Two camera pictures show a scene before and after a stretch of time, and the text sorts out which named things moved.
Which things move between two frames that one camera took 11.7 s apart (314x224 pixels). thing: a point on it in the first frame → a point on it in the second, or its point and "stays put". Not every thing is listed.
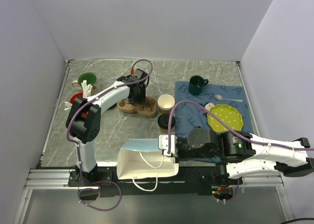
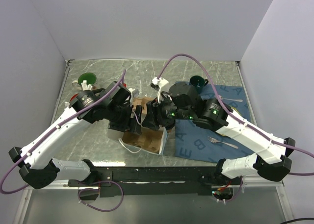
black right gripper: x=179 y=157 → x=154 y=109
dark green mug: x=196 y=85 stays put
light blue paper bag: x=140 y=158 → x=115 y=135
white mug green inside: x=91 y=79 stays put
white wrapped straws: x=86 y=89 stays put
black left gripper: x=142 y=99 → x=129 y=124
